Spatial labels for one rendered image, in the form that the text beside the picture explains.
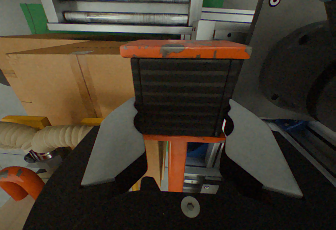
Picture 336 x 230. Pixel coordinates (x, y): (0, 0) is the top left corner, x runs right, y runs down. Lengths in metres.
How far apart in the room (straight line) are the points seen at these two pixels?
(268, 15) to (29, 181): 0.46
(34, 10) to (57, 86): 1.29
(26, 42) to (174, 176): 1.04
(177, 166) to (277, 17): 0.27
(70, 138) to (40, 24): 1.52
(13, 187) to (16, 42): 0.89
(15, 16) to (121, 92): 1.56
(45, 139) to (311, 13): 0.47
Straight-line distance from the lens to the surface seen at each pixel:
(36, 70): 0.53
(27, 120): 0.44
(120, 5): 0.86
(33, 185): 0.34
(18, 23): 1.89
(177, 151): 0.16
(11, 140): 0.36
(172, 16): 0.75
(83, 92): 0.47
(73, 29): 0.83
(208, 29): 0.31
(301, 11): 0.32
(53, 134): 0.31
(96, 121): 0.34
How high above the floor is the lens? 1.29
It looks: 60 degrees down
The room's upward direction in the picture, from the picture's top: 174 degrees counter-clockwise
